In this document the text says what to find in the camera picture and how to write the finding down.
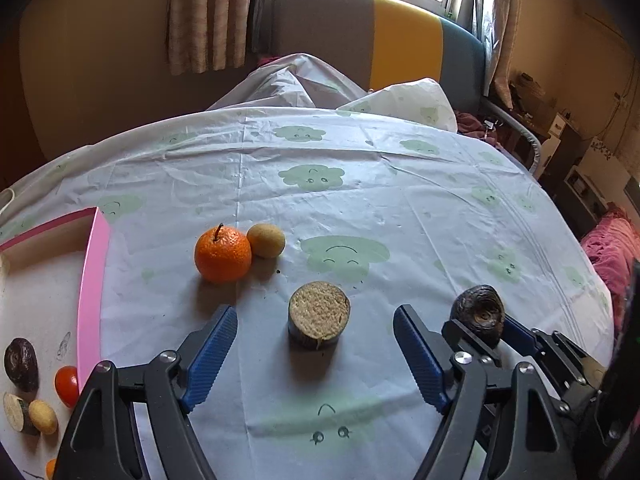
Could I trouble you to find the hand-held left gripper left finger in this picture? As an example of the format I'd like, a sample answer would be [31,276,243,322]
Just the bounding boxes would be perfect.
[52,304,239,480]

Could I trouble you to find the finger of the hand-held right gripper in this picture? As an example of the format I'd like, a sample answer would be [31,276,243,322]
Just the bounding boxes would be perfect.
[502,312,608,411]
[441,317,503,366]

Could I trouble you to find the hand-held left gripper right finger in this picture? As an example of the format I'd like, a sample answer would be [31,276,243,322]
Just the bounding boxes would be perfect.
[392,304,576,480]

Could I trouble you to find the dark wrinkled passion fruit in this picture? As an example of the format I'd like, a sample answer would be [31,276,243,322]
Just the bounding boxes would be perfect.
[4,337,40,393]
[450,284,506,348]

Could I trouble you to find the dark sugarcane piece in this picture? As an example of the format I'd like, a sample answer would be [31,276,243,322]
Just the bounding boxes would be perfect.
[287,281,352,351]
[2,392,41,436]

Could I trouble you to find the red cherry tomato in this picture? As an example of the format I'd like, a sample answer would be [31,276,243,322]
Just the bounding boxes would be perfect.
[54,365,81,408]

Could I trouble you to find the pink shallow cardboard box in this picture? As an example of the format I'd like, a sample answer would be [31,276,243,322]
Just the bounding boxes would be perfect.
[0,206,112,480]

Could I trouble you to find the small yellow round fruit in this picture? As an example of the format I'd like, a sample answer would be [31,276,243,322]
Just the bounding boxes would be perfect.
[28,400,59,435]
[246,223,286,259]

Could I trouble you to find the mandarin orange with stem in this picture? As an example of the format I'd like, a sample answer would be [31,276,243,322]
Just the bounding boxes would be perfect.
[194,223,252,284]

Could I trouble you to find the pink blanket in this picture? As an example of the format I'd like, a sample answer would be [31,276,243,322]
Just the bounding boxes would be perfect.
[580,207,640,321]

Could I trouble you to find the white side cabinet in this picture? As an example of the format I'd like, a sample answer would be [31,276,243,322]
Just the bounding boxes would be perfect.
[565,147,633,221]

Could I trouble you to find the white printed plastic tablecloth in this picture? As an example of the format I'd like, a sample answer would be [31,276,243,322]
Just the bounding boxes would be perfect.
[0,106,616,480]

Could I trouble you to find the maroon cloth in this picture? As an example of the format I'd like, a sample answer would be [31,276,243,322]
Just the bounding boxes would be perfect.
[452,110,501,146]

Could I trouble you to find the brown clutter pile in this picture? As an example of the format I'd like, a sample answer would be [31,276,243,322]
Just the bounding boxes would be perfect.
[510,71,556,111]

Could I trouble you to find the white printed plastic sheet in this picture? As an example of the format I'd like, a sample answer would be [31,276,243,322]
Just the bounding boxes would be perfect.
[336,78,458,133]

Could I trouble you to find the white plastic cover sheet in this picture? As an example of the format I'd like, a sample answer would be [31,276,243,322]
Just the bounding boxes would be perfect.
[207,52,368,111]

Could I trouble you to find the beige side curtain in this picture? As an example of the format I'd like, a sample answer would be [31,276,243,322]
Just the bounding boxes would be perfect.
[450,0,523,108]

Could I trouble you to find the grey yellow blue headboard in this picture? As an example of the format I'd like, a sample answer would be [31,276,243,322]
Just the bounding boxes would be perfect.
[270,0,487,116]

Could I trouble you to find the beige patterned curtain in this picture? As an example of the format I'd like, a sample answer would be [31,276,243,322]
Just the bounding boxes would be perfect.
[166,0,268,76]

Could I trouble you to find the metal bed rail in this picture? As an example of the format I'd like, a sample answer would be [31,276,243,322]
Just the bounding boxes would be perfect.
[480,100,543,177]

